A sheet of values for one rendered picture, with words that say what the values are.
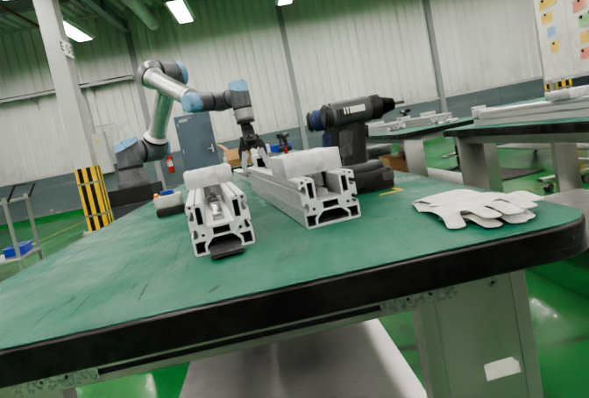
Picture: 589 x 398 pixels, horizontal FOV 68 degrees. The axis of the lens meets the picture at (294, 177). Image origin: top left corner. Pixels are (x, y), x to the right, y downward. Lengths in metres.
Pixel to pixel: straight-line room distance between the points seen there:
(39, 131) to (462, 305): 13.58
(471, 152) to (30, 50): 12.66
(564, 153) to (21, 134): 13.02
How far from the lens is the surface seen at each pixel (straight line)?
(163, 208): 1.37
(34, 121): 14.05
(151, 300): 0.58
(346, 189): 0.77
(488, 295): 0.68
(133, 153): 2.20
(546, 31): 4.50
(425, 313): 0.65
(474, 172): 3.09
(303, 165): 0.81
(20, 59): 14.30
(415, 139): 3.90
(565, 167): 3.43
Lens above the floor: 0.94
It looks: 5 degrees down
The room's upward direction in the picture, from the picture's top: 11 degrees counter-clockwise
